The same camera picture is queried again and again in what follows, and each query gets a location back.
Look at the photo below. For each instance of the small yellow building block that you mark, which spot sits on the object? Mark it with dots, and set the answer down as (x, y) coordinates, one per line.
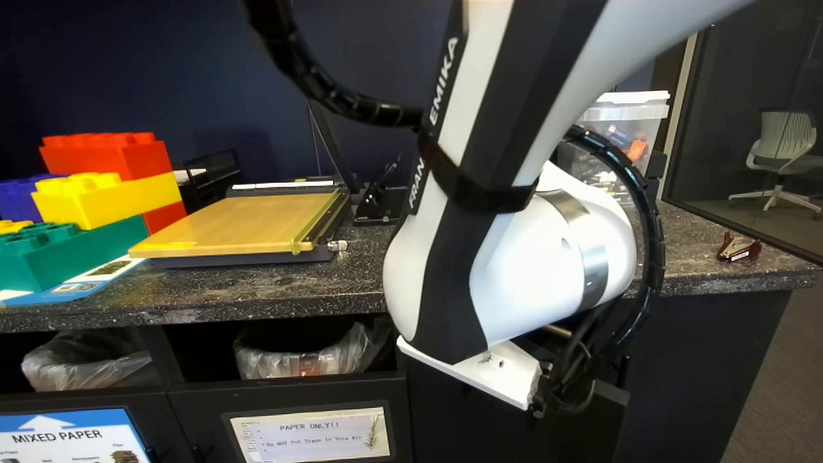
(12, 226)

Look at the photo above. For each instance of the black hole punch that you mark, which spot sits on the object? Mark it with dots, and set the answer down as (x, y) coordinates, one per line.
(376, 207)

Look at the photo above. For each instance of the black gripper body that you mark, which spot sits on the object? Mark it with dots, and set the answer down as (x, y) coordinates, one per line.
(557, 356)

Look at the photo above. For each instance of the blue printed board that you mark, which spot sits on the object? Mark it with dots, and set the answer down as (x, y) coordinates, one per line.
(86, 279)

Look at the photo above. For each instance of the white paper only label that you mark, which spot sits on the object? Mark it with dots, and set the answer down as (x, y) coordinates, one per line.
(310, 436)

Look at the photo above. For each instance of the green giant building block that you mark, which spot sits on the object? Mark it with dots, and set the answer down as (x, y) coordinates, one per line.
(53, 253)

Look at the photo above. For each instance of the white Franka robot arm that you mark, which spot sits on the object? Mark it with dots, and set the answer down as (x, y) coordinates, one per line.
(514, 85)

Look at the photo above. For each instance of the eyeglasses on counter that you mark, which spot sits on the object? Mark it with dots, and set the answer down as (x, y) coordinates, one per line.
(737, 248)

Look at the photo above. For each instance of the clear lidded plastic container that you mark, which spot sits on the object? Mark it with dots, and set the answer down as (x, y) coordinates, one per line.
(640, 117)

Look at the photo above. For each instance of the purple giant building block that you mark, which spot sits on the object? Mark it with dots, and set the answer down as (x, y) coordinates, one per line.
(17, 199)

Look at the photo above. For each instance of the clear trash bag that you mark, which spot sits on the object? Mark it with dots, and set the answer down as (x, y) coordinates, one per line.
(300, 360)
(80, 364)

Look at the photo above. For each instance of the black counter cabinet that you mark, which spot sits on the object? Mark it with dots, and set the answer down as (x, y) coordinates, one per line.
(711, 387)

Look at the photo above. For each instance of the blue mixed paper label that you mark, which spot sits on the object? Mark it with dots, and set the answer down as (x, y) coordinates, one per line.
(67, 437)

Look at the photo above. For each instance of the white office chair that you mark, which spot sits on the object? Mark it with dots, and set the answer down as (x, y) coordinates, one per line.
(779, 141)

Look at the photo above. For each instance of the black cabinet door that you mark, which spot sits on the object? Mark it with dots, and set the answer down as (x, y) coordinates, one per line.
(480, 432)

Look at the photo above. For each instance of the yellow giant building block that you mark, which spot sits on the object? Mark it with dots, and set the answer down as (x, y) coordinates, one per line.
(93, 202)

